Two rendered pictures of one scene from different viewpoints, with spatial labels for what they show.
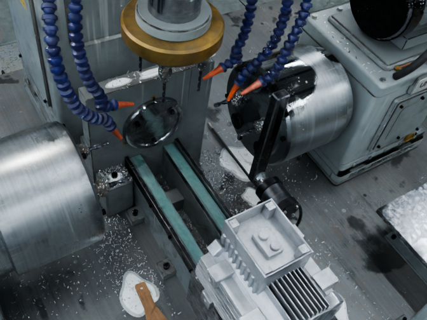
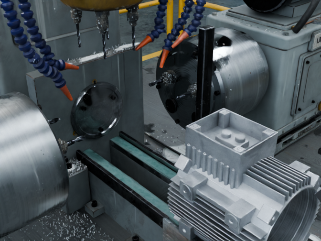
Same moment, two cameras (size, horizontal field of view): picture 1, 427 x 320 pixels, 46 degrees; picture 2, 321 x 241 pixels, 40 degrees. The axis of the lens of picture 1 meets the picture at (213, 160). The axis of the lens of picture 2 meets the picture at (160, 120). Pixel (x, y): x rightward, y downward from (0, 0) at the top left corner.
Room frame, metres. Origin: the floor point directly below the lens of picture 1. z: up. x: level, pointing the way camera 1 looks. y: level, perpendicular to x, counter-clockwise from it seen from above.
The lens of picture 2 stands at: (-0.18, 0.03, 1.52)
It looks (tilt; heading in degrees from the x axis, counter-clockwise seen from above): 29 degrees down; 358
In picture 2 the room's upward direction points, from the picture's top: straight up
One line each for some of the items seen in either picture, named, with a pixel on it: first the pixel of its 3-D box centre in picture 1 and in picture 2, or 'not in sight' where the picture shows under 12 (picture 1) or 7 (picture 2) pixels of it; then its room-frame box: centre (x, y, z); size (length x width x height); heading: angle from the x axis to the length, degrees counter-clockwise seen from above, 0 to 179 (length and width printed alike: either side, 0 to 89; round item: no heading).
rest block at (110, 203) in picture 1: (115, 189); (71, 184); (0.68, 0.22, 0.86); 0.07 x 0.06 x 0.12; 130
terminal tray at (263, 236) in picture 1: (264, 246); (230, 147); (0.45, -0.11, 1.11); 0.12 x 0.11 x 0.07; 40
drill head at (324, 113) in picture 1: (295, 100); (218, 76); (0.91, -0.17, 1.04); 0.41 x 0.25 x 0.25; 130
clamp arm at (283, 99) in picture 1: (267, 140); (204, 83); (0.69, -0.10, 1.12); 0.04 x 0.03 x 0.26; 40
